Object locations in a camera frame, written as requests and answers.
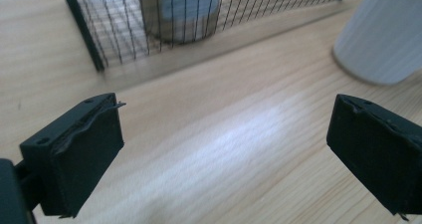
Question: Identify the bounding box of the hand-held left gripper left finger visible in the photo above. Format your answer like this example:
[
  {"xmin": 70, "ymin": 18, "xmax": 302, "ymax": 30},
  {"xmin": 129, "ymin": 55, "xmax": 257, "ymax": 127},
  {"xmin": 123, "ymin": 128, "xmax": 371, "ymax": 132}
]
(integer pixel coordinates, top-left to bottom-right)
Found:
[{"xmin": 19, "ymin": 92, "xmax": 127, "ymax": 219}]

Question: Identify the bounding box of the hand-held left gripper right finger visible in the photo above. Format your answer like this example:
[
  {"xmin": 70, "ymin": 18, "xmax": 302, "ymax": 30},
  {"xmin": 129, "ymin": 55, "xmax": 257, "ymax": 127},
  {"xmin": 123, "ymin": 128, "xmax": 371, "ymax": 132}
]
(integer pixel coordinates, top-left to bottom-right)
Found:
[{"xmin": 325, "ymin": 93, "xmax": 422, "ymax": 222}]

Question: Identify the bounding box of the black wire mesh basket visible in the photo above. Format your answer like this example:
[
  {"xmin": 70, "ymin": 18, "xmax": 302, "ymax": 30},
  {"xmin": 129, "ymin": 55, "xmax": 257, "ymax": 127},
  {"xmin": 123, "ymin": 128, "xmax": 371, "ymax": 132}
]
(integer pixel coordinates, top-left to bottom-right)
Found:
[{"xmin": 58, "ymin": 0, "xmax": 354, "ymax": 74}]

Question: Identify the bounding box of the white mug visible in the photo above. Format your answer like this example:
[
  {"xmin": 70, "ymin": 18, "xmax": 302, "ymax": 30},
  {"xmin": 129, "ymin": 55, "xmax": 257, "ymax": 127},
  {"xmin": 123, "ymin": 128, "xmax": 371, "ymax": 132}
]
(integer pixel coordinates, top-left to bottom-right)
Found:
[{"xmin": 331, "ymin": 0, "xmax": 422, "ymax": 87}]

